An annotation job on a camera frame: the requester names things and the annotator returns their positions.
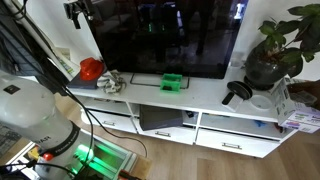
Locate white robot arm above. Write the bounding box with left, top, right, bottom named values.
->
left=0, top=71, right=90, bottom=180

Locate green plastic container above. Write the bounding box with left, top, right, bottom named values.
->
left=160, top=74, right=182, bottom=93

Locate black box in shelf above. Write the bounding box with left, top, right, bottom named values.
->
left=139, top=105, right=183, bottom=131

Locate striped grey white cloth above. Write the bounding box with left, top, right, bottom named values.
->
left=97, top=70, right=126, bottom=94

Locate large black television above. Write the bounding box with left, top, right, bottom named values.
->
left=89, top=0, right=249, bottom=79

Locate white tv cabinet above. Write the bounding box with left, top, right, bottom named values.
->
left=66, top=66, right=299, bottom=159

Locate red hat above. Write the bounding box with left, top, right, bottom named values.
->
left=80, top=57, right=104, bottom=81

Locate black frying pan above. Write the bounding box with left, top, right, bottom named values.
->
left=222, top=81, right=253, bottom=106

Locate dark grey flat box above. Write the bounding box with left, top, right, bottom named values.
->
left=67, top=74, right=97, bottom=89

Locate white round bowl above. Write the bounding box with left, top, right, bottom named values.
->
left=250, top=95, right=272, bottom=110

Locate dark green plant pot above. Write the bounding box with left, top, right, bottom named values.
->
left=244, top=42, right=291, bottom=91

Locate white printed cardboard box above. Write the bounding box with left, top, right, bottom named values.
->
left=271, top=78, right=320, bottom=133

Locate green leafy plant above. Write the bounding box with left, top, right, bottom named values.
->
left=257, top=3, right=320, bottom=77

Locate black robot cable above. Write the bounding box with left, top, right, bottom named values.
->
left=9, top=0, right=149, bottom=180

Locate black camera on mount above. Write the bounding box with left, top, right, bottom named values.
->
left=63, top=0, right=94, bottom=29

